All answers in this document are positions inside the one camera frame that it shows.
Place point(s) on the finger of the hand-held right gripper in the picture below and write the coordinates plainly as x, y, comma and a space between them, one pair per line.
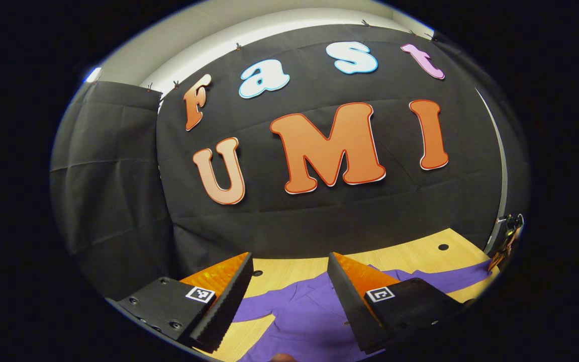
500, 254

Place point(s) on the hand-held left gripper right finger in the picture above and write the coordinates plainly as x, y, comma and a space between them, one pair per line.
347, 301

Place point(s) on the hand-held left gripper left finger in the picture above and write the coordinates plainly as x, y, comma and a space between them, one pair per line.
226, 301

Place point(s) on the purple short-sleeved shirt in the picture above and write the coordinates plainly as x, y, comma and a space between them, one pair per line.
299, 322

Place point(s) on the white vertical pole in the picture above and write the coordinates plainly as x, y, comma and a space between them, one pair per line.
503, 166

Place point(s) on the black backdrop cloth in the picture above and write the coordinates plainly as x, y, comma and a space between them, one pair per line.
319, 221

